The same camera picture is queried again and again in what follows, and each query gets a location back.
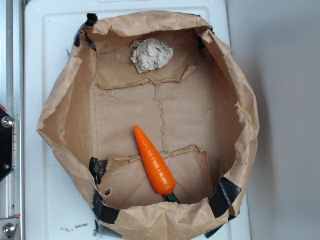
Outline brown paper bag tray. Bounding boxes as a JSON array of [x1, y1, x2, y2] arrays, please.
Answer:
[[37, 11, 260, 240]]

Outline orange toy carrot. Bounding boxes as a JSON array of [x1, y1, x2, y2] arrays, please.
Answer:
[[134, 125, 181, 204]]

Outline silver corner bracket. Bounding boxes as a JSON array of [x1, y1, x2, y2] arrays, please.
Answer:
[[0, 218, 21, 240]]

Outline aluminium frame rail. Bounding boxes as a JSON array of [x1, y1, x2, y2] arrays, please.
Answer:
[[0, 0, 26, 240]]

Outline white plastic board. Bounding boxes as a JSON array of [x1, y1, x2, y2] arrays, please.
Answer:
[[24, 0, 240, 240]]

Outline crumpled white paper ball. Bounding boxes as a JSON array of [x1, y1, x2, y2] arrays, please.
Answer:
[[130, 38, 174, 74]]

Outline black metal bracket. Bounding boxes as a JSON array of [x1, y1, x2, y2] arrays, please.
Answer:
[[0, 105, 16, 182]]

